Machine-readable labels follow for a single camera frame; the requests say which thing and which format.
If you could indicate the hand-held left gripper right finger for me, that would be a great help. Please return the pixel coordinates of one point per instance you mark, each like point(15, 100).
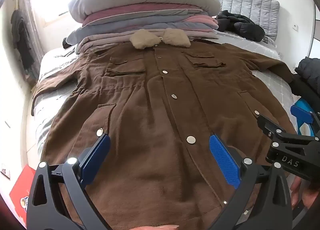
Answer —
point(225, 162)

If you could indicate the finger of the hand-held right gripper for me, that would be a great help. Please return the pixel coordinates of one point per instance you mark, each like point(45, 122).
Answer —
point(268, 126)
point(302, 114)

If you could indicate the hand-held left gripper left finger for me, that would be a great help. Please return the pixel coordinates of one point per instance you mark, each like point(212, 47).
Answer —
point(96, 159)

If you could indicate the brown coat with fur collar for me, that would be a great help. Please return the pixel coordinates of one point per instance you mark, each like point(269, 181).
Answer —
point(150, 119)

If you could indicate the dark hanging clothes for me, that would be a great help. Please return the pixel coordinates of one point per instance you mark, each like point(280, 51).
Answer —
point(21, 34)

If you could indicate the person's right hand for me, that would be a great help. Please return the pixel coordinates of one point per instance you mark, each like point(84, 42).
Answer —
point(310, 192)

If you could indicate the person's left hand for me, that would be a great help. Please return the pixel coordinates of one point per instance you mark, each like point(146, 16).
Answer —
point(160, 227)

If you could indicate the bed with grey checked bedspread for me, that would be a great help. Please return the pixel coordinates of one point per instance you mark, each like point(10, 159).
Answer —
point(275, 82)

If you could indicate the dark padded garment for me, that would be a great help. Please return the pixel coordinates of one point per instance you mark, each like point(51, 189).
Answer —
point(310, 72)

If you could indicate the red box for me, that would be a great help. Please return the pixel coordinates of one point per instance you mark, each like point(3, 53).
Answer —
point(21, 190)

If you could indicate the black puffer jacket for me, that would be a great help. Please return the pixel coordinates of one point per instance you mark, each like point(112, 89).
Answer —
point(242, 26)

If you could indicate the black knit cloth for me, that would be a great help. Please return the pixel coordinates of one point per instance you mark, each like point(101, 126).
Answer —
point(66, 44)

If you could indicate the pink folded blanket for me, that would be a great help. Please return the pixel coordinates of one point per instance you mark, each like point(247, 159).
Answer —
point(205, 21)

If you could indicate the grey quilted headboard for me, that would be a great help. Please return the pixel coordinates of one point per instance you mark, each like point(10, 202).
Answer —
point(252, 2)

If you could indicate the blue-grey folded blanket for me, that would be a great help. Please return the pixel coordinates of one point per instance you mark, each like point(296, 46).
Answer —
point(140, 26)

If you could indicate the mauve folded blanket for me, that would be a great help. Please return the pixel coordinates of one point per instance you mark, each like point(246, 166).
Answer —
point(140, 10)

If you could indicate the patterned curtain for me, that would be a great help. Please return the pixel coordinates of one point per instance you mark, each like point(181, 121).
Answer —
point(30, 2)

